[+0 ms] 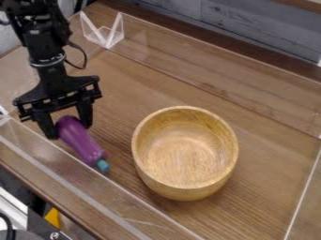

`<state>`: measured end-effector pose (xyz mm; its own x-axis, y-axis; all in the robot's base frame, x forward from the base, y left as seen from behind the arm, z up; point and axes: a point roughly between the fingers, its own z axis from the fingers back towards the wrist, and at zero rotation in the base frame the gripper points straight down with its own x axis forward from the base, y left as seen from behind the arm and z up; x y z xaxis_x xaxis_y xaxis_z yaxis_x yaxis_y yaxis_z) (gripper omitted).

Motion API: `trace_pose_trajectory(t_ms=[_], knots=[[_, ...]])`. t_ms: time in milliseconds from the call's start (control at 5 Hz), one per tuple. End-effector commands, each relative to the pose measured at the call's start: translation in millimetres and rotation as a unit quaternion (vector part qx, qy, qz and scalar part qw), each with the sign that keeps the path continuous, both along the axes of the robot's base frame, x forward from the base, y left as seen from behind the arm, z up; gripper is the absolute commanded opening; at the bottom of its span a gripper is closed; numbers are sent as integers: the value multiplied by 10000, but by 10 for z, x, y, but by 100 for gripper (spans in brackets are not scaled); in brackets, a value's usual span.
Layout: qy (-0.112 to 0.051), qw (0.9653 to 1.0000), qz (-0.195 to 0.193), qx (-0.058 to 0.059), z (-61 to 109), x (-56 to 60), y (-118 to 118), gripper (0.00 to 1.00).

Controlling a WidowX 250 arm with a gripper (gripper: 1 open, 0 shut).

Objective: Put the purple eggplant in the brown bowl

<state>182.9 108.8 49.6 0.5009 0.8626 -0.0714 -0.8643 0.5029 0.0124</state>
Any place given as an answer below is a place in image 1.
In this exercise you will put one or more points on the yellow black device corner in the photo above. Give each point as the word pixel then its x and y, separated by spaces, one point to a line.
pixel 38 226

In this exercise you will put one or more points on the purple toy eggplant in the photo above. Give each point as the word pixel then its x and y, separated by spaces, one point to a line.
pixel 72 133

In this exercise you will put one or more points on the brown wooden bowl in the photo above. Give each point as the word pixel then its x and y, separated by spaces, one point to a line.
pixel 184 151

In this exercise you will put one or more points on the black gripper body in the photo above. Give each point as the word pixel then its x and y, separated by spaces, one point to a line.
pixel 57 92

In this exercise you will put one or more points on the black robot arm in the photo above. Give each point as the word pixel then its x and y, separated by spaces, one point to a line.
pixel 42 31

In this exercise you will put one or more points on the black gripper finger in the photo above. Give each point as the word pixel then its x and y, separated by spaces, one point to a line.
pixel 44 122
pixel 84 112

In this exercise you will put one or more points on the clear acrylic tray enclosure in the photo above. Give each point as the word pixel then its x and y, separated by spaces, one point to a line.
pixel 157 68

